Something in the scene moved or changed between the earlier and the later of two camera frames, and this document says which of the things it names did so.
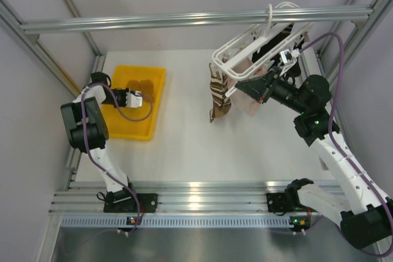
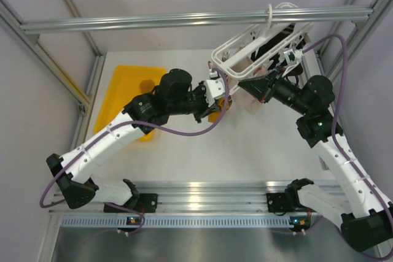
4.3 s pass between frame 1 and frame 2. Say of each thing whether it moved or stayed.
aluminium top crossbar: stayed
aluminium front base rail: stayed
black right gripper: stayed
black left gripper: moved
